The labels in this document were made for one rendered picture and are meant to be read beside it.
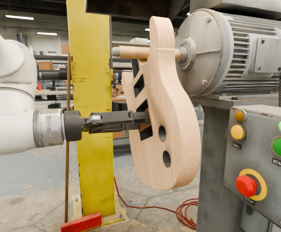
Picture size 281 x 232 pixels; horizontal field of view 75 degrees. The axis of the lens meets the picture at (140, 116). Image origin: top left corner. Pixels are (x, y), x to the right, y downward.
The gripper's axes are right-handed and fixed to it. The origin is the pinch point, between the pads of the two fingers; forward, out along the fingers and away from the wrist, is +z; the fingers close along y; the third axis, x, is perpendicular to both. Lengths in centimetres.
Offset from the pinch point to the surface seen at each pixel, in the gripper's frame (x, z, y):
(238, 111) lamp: -3.9, 14.0, 19.2
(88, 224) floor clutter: -52, -13, -118
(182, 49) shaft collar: 18.5, 12.7, 7.5
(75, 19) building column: 85, -14, -59
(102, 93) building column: 41, 2, -81
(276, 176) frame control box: -16.7, 14.6, 22.4
